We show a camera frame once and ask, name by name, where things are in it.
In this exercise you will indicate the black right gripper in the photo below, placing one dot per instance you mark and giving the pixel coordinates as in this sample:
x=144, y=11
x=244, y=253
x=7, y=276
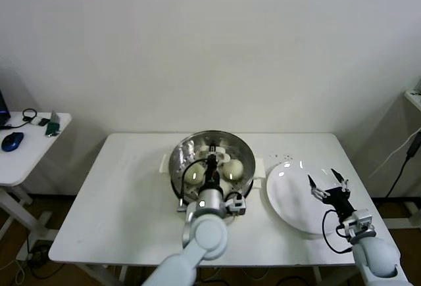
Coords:
x=338, y=200

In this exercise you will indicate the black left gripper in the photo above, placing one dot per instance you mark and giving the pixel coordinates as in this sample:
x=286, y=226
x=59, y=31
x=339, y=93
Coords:
x=212, y=177

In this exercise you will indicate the white steamed baozi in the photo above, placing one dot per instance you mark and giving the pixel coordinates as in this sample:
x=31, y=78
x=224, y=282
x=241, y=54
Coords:
x=192, y=176
x=233, y=170

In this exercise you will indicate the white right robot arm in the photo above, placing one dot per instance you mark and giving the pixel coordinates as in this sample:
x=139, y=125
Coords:
x=378, y=259

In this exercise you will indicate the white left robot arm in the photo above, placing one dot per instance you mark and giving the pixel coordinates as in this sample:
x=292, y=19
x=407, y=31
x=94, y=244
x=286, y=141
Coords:
x=204, y=233

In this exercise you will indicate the stainless steel steamer basket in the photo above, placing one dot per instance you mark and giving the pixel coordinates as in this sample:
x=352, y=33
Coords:
x=261, y=167

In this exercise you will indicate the white round plate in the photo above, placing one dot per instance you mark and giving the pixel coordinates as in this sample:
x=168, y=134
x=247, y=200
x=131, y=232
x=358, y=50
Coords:
x=289, y=194

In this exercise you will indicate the small black device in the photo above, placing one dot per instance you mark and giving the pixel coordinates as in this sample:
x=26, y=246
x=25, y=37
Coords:
x=44, y=121

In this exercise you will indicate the small white adapter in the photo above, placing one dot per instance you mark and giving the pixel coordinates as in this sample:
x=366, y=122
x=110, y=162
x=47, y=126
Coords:
x=35, y=121

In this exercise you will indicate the blue computer mouse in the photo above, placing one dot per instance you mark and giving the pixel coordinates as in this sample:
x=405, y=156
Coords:
x=13, y=140

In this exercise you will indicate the dark computer monitor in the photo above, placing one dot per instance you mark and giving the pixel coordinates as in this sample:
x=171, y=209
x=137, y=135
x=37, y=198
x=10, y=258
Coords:
x=4, y=105

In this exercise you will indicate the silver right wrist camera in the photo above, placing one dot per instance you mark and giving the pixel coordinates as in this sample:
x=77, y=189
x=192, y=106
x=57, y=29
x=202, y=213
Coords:
x=361, y=223

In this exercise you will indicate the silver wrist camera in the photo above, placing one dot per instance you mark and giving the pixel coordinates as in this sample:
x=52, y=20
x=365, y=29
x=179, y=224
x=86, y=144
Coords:
x=236, y=206
x=361, y=223

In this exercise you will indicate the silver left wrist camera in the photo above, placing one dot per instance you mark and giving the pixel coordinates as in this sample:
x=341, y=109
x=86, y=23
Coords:
x=236, y=206

